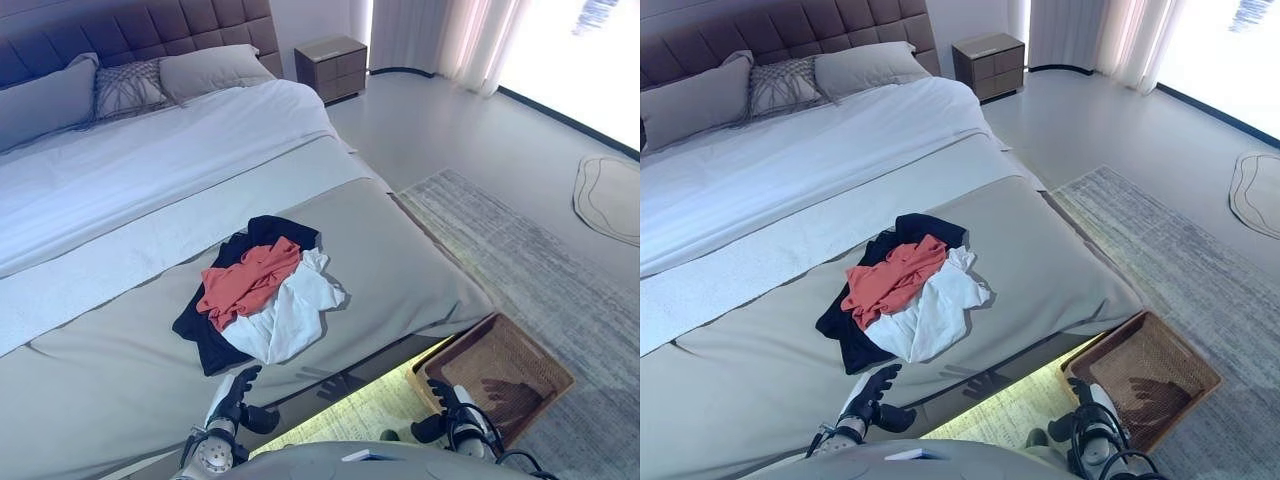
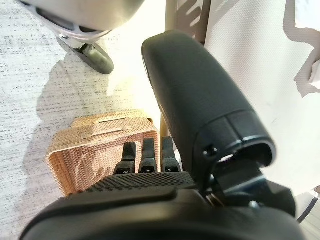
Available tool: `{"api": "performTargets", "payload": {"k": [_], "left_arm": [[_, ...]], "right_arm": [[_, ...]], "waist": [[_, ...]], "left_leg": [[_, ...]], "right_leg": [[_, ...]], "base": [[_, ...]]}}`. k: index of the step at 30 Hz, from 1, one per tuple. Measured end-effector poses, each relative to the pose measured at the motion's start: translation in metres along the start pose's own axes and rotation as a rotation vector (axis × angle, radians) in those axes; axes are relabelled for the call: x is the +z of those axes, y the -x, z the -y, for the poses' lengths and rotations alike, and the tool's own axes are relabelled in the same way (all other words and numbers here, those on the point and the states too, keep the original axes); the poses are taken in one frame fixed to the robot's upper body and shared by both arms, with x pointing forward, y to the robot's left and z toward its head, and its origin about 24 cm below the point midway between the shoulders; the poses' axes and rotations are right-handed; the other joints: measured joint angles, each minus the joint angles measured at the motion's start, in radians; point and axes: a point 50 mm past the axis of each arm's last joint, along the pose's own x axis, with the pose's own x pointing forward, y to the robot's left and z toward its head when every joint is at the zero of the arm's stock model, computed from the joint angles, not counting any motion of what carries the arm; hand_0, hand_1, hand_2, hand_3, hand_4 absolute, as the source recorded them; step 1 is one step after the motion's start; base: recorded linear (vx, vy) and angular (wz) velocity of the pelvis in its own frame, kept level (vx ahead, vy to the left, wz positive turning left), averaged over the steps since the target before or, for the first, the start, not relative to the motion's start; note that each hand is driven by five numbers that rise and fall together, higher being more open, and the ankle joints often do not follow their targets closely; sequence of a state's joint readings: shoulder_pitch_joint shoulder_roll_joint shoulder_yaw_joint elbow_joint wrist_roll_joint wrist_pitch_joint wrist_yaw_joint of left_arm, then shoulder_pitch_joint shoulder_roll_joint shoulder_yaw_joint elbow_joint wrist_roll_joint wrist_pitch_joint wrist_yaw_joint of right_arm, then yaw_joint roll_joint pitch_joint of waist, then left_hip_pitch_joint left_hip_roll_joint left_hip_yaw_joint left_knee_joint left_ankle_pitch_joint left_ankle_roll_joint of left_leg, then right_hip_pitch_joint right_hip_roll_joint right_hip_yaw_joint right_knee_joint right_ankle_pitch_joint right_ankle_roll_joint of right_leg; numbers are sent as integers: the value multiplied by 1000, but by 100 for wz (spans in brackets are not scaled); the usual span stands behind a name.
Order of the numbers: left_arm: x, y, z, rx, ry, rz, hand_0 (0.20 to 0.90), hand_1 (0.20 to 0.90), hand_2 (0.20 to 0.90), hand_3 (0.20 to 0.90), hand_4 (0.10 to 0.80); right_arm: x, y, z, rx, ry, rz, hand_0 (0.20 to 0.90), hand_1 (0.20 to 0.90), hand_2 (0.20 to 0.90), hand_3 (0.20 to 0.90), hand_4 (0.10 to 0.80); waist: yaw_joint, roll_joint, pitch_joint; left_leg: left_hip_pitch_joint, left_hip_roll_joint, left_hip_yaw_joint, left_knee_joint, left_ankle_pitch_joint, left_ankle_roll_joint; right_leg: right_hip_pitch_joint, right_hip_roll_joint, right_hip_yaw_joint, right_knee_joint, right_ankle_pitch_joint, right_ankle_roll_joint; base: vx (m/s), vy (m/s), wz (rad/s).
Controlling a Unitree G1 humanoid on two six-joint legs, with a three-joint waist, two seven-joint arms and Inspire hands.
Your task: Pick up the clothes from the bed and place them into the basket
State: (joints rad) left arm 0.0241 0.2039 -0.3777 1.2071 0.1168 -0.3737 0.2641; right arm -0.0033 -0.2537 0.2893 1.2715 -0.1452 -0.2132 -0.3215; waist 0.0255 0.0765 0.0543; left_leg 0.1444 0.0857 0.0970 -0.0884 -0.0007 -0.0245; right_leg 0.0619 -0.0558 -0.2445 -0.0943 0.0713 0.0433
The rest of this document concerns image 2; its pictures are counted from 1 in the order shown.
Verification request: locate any dark grey robot foot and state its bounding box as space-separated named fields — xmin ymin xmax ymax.
xmin=76 ymin=42 xmax=115 ymax=75

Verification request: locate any white garment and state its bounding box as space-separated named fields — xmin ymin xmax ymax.
xmin=307 ymin=44 xmax=320 ymax=85

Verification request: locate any woven wicker basket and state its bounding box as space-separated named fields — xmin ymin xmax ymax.
xmin=44 ymin=109 xmax=161 ymax=197

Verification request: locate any white bed sheet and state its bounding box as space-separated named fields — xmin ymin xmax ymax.
xmin=203 ymin=0 xmax=320 ymax=201

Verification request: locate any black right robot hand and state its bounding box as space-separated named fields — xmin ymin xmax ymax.
xmin=19 ymin=29 xmax=310 ymax=240

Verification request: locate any white cloth with dark stripe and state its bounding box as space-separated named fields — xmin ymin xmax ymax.
xmin=296 ymin=184 xmax=320 ymax=224

